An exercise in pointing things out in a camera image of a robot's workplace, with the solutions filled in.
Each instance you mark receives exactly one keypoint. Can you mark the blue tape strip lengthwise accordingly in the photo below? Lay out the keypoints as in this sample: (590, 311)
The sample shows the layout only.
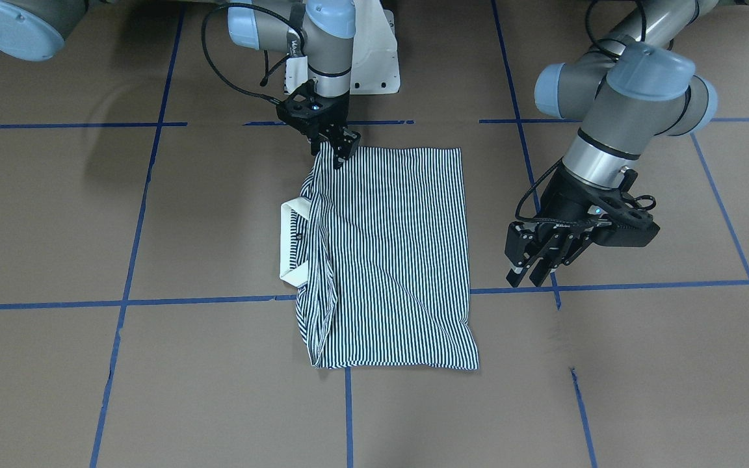
(134, 247)
(508, 64)

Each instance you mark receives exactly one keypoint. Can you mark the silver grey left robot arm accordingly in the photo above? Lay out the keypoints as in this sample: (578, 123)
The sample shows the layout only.
(628, 88)

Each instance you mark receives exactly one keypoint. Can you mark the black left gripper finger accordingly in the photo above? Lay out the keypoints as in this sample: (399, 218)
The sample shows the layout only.
(522, 249)
(561, 248)

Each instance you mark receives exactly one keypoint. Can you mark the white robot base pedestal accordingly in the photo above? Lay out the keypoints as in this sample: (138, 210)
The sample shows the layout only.
(350, 46)

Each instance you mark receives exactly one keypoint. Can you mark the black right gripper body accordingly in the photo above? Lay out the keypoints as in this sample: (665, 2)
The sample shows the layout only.
(337, 110)

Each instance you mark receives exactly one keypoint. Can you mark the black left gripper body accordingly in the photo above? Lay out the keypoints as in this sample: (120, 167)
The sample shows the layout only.
(564, 200)

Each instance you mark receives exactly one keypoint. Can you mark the navy white striped polo shirt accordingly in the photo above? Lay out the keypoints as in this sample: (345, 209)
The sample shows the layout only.
(378, 252)

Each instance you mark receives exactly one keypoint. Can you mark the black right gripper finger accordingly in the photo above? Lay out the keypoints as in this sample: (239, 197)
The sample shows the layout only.
(346, 144)
(318, 143)

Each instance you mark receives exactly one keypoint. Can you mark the blue tape strip crosswise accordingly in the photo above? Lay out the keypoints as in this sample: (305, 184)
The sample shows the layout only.
(719, 119)
(78, 304)

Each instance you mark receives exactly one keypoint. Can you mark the blue tape strip outer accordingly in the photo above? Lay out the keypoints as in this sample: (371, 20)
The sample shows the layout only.
(721, 206)

